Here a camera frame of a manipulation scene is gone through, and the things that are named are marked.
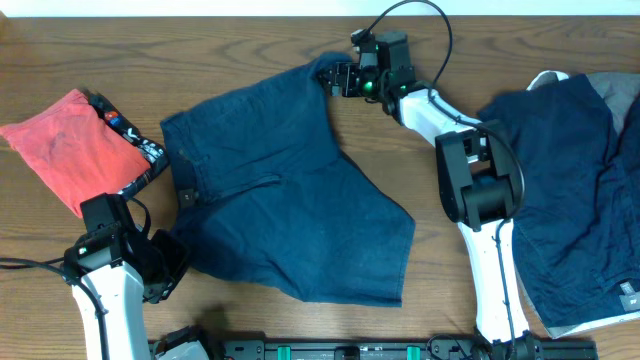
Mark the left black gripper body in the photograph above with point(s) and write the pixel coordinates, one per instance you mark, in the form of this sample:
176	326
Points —
165	258

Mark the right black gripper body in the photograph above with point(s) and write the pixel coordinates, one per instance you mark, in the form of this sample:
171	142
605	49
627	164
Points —
359	83

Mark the navy blue shorts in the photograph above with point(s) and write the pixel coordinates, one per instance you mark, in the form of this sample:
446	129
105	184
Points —
267	196

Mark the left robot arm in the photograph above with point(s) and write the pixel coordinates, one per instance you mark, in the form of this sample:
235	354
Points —
117	267

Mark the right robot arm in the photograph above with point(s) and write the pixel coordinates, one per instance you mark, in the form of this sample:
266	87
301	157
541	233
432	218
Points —
481	182

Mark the black white patterned garment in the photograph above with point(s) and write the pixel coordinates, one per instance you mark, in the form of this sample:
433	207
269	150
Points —
145	155

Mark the folded red cloth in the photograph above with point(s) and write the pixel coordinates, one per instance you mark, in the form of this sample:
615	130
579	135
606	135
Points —
74	152

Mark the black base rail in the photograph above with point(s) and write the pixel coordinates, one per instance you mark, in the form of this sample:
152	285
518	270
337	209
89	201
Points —
438	347

